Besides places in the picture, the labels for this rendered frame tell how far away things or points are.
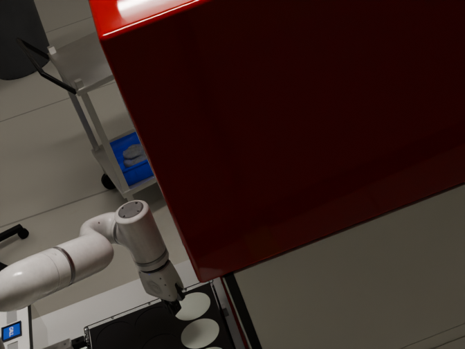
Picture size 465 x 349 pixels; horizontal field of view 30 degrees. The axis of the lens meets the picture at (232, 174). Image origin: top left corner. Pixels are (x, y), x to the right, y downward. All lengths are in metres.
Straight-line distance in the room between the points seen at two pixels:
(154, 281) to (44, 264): 0.39
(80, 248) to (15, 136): 3.64
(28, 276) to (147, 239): 0.35
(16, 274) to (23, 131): 3.75
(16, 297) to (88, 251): 0.20
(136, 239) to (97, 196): 2.57
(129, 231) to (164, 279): 0.16
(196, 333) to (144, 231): 0.35
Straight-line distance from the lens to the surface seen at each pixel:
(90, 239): 1.91
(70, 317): 2.58
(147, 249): 2.03
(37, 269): 1.80
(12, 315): 2.46
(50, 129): 5.38
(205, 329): 2.22
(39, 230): 4.53
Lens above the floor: 2.40
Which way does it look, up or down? 34 degrees down
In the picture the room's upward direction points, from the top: 19 degrees counter-clockwise
